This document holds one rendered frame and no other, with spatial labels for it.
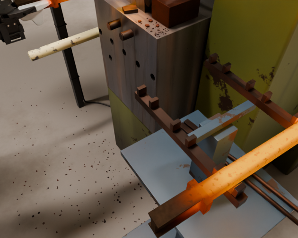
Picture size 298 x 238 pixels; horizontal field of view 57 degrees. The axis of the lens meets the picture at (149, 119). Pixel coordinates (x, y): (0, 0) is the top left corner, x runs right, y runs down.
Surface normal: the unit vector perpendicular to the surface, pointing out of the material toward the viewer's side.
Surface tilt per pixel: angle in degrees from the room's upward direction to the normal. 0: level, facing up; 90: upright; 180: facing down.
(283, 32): 90
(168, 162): 0
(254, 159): 0
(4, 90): 0
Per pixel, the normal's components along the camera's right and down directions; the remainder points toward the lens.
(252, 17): -0.81, 0.44
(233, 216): 0.00, -0.66
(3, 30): 0.59, 0.60
